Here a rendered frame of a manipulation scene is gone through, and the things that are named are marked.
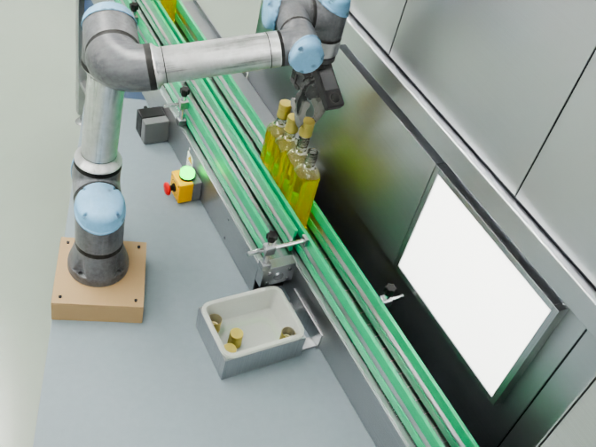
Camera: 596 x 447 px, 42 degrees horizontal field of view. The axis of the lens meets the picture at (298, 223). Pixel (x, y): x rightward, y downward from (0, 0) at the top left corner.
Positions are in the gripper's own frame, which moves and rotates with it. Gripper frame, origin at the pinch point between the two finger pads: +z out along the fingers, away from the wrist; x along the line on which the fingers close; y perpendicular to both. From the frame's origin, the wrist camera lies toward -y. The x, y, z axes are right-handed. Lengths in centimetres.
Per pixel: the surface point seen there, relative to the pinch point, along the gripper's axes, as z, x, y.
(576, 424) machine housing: -37, 22, -105
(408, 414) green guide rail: 26, 3, -70
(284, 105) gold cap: 2.3, 1.3, 10.5
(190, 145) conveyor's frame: 31.4, 16.1, 32.3
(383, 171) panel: 1.7, -12.0, -19.3
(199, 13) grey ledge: 30, -12, 99
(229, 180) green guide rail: 24.9, 14.0, 9.3
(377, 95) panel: -13.2, -11.9, -8.3
